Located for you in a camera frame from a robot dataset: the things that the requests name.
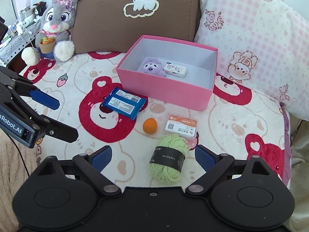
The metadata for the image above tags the black cable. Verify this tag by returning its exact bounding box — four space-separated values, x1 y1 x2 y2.
7 132 31 177

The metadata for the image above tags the white tissue pack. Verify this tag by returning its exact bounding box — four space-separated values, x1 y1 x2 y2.
163 62 188 78

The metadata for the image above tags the pink cardboard box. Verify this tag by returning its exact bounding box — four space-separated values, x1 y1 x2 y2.
116 35 218 111

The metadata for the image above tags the small black white plush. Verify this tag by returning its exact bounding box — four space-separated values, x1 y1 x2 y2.
32 1 47 22

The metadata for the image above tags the purple plush toy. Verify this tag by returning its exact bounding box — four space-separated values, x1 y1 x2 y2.
137 57 166 78

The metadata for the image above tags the patterned bedside table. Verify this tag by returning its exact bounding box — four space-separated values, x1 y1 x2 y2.
1 21 41 67

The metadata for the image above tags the bear print blanket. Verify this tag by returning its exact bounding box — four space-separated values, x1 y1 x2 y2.
22 52 291 188

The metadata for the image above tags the green yarn ball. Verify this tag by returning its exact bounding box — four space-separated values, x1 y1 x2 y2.
149 134 190 184

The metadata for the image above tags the blue snack package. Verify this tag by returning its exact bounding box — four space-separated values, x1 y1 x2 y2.
102 87 147 120

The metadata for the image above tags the orange egg-shaped sponge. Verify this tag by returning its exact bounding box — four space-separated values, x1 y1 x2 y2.
143 118 158 135

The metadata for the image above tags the clear box with orange label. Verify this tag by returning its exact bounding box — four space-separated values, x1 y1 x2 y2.
165 114 197 139

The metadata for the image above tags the pink checked pillow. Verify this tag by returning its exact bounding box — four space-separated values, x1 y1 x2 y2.
194 0 308 120

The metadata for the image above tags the grey bunny plush toy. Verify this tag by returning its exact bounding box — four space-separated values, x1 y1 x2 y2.
21 0 79 66

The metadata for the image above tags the brown pillow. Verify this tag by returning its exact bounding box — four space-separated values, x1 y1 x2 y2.
72 0 199 54

